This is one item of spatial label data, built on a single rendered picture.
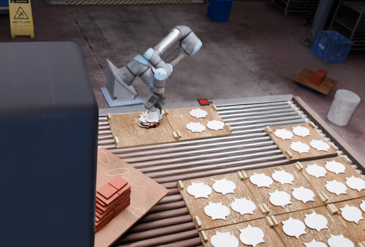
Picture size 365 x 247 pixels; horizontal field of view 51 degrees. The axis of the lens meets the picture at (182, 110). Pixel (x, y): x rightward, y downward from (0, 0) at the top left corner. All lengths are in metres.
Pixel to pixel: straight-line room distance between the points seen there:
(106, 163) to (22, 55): 1.91
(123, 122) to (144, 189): 0.73
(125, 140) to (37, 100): 2.27
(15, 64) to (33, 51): 0.02
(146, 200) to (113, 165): 0.30
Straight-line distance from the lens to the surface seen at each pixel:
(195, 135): 2.64
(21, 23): 5.86
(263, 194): 2.37
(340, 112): 5.05
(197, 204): 2.19
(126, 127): 2.62
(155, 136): 2.57
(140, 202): 2.01
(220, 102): 3.09
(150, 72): 2.91
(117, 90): 2.93
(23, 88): 0.27
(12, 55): 0.31
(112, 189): 1.84
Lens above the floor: 2.54
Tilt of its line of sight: 34 degrees down
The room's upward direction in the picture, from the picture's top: 10 degrees clockwise
